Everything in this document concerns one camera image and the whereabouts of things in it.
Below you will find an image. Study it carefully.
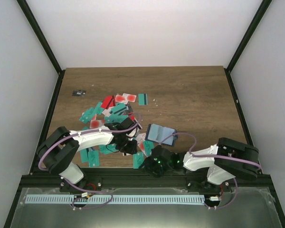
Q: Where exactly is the light blue slotted strip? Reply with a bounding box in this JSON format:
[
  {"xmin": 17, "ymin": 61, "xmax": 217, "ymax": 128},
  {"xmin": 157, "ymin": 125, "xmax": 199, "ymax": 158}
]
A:
[{"xmin": 25, "ymin": 194, "xmax": 205, "ymax": 205}]

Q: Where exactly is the red black striped card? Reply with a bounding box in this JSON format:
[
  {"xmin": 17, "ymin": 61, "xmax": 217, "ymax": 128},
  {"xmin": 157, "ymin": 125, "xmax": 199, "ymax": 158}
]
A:
[{"xmin": 101, "ymin": 95, "xmax": 116, "ymax": 109}]

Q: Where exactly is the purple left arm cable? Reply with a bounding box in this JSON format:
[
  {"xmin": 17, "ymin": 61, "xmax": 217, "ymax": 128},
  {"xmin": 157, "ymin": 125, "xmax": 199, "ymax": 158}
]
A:
[{"xmin": 38, "ymin": 112, "xmax": 143, "ymax": 171}]

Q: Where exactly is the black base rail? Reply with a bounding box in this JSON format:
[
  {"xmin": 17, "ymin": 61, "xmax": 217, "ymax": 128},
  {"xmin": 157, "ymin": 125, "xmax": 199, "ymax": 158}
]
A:
[{"xmin": 19, "ymin": 168, "xmax": 273, "ymax": 194}]

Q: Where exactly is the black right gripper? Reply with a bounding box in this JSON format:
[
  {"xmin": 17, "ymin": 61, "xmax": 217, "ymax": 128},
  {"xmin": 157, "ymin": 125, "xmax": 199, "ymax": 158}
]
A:
[{"xmin": 139, "ymin": 156, "xmax": 172, "ymax": 178}]

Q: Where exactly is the black frame post left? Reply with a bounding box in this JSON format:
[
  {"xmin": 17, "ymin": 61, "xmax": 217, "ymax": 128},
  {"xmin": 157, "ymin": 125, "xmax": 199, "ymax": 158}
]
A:
[{"xmin": 16, "ymin": 0, "xmax": 63, "ymax": 72}]

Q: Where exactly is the teal card black stripe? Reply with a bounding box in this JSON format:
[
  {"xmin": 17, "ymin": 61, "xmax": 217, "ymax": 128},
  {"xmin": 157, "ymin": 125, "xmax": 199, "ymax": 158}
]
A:
[{"xmin": 138, "ymin": 93, "xmax": 148, "ymax": 105}]

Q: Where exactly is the black frame post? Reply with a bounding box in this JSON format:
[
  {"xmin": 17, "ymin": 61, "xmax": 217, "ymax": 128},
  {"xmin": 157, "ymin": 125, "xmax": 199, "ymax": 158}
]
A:
[
  {"xmin": 227, "ymin": 0, "xmax": 273, "ymax": 71},
  {"xmin": 16, "ymin": 0, "xmax": 63, "ymax": 72}
]

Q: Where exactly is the teal VIP card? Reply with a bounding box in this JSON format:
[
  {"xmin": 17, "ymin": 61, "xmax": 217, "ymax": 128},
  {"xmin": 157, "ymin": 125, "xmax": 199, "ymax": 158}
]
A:
[
  {"xmin": 88, "ymin": 150, "xmax": 100, "ymax": 168},
  {"xmin": 133, "ymin": 152, "xmax": 144, "ymax": 169}
]

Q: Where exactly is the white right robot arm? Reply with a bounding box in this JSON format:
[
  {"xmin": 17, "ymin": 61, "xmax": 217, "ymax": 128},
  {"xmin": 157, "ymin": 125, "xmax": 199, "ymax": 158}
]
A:
[{"xmin": 138, "ymin": 137, "xmax": 261, "ymax": 191}]

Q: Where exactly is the white red blotch card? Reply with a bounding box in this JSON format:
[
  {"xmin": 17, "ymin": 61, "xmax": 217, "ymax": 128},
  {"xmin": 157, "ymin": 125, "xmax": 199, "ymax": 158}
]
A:
[{"xmin": 115, "ymin": 93, "xmax": 136, "ymax": 104}]

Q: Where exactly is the black frame post right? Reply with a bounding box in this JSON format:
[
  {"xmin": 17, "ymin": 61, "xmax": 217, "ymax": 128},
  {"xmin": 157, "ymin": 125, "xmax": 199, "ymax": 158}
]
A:
[{"xmin": 227, "ymin": 0, "xmax": 273, "ymax": 71}]

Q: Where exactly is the blue card holder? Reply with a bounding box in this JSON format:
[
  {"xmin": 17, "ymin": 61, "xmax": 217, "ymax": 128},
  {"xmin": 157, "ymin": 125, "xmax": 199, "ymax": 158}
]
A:
[{"xmin": 145, "ymin": 123, "xmax": 178, "ymax": 146}]

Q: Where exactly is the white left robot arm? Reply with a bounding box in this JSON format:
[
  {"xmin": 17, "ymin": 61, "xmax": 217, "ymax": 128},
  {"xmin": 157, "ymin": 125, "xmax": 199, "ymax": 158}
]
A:
[{"xmin": 36, "ymin": 117, "xmax": 139, "ymax": 192}]

